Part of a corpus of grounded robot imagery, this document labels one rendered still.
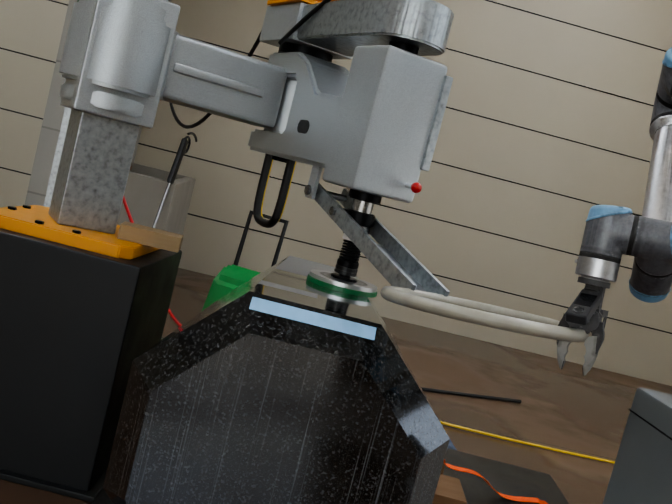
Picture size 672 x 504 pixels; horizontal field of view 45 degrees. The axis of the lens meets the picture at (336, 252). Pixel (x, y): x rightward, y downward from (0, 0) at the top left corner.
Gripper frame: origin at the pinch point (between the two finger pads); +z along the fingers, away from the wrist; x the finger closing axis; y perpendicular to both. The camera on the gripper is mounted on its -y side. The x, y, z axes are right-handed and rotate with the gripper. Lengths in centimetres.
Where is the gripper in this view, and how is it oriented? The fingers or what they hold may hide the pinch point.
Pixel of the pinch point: (572, 366)
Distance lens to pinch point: 189.7
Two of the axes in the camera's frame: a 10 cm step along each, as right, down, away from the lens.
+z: -2.1, 9.8, 0.2
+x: -8.5, -1.9, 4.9
